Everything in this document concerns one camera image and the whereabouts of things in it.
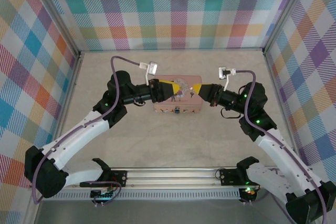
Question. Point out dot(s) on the small key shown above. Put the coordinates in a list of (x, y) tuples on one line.
[(192, 92)]

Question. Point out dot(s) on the pink tin box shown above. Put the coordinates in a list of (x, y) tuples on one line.
[(183, 102)]

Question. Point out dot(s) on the small blue padlock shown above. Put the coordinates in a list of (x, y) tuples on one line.
[(177, 110)]

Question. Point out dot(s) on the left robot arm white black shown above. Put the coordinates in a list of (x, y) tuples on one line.
[(78, 132)]

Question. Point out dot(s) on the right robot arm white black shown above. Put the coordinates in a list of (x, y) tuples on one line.
[(278, 150)]

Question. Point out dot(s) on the right controller board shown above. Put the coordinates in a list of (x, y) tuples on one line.
[(249, 192)]

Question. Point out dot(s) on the controller board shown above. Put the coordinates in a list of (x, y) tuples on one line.
[(101, 193), (249, 192)]

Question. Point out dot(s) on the left controller board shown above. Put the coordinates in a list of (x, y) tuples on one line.
[(101, 193)]

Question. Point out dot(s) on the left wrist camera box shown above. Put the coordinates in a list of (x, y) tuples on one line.
[(153, 68)]

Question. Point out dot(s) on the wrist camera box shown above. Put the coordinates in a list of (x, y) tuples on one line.
[(153, 68), (222, 73)]

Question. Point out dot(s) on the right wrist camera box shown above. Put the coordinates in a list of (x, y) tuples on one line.
[(222, 73)]

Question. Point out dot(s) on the aluminium side rail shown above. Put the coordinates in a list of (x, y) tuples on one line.
[(71, 87), (278, 87)]

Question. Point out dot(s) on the aluminium front rail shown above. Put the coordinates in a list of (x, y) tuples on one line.
[(170, 176)]

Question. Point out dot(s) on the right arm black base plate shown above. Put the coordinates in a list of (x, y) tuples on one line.
[(228, 176)]

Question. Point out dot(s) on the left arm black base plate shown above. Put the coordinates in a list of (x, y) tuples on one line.
[(119, 176)]

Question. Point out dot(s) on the aluminium frame post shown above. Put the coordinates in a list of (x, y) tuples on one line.
[(287, 11), (56, 15)]

